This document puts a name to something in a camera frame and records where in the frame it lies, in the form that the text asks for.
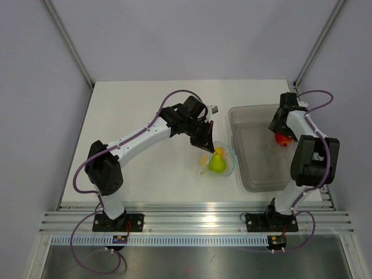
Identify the clear zip top bag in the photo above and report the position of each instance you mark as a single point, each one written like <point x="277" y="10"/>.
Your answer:
<point x="229" y="156"/>

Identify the small circuit board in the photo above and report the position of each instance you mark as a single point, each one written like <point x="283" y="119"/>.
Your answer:
<point x="278" y="240"/>
<point x="120" y="239"/>

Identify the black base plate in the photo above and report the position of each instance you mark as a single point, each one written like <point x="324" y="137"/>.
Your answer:
<point x="132" y="223"/>
<point x="278" y="223"/>

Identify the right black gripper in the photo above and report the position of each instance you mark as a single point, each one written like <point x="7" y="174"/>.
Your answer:
<point x="275" y="126"/>

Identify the aluminium rail profile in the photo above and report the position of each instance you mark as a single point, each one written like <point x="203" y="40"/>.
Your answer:
<point x="220" y="218"/>

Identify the right aluminium frame post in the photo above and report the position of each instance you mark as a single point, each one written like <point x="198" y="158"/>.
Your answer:
<point x="326" y="30"/>

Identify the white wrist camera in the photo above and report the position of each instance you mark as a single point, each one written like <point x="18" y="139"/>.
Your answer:
<point x="303" y="103"/>
<point x="212" y="109"/>

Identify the yellow toy lemon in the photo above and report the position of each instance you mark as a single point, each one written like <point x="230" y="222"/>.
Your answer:
<point x="204" y="159"/>

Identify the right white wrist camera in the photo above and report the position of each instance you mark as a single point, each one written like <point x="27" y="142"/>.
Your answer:
<point x="303" y="103"/>

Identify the aluminium frame post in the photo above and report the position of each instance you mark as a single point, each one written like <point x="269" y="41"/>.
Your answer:
<point x="326" y="30"/>
<point x="68" y="42"/>

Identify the left aluminium frame post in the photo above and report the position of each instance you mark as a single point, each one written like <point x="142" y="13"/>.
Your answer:
<point x="68" y="42"/>

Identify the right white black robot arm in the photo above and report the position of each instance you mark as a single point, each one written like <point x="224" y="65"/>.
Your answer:
<point x="313" y="164"/>

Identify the grey translucent plastic bin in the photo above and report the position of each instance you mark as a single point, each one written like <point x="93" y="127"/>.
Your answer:
<point x="264" y="164"/>

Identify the red toy apple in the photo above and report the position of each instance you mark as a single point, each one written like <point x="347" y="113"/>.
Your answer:
<point x="282" y="139"/>

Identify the right small circuit board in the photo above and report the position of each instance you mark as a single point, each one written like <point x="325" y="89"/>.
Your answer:
<point x="278" y="240"/>

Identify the green toy pear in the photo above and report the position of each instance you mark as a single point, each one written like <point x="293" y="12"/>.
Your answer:
<point x="217" y="164"/>

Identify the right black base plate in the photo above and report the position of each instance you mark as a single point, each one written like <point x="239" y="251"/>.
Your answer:
<point x="278" y="223"/>

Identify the left small circuit board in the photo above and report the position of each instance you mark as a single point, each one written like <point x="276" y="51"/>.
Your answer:
<point x="120" y="239"/>

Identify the white slotted cable duct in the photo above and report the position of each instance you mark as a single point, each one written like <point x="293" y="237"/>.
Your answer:
<point x="164" y="240"/>

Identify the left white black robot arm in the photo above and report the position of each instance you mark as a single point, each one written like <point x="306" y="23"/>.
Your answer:
<point x="106" y="161"/>

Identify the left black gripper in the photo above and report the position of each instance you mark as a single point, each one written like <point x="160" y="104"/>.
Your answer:
<point x="205" y="142"/>

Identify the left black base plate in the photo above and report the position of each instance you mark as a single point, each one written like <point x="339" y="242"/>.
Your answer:
<point x="132" y="223"/>

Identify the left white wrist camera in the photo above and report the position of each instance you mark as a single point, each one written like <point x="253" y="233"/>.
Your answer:
<point x="212" y="109"/>

